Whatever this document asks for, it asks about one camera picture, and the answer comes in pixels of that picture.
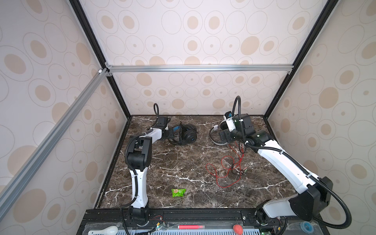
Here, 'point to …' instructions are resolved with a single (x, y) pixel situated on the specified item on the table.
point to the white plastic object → (110, 230)
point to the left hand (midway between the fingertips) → (173, 130)
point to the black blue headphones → (183, 134)
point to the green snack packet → (178, 192)
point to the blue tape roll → (307, 226)
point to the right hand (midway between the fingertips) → (228, 129)
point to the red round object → (238, 229)
